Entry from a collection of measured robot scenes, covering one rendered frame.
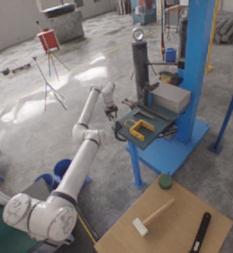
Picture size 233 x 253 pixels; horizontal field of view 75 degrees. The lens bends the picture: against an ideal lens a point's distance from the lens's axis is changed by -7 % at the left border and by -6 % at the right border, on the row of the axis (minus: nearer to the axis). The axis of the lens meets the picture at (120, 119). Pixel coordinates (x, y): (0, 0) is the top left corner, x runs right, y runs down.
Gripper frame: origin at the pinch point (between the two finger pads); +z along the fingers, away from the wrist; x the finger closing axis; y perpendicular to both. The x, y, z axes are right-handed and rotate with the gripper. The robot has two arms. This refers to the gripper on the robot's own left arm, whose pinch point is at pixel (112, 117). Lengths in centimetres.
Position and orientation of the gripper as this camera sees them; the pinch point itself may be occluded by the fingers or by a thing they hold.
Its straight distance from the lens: 166.5
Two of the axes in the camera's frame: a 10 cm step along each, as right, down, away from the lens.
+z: 1.5, 7.3, 6.7
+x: -8.6, 4.3, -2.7
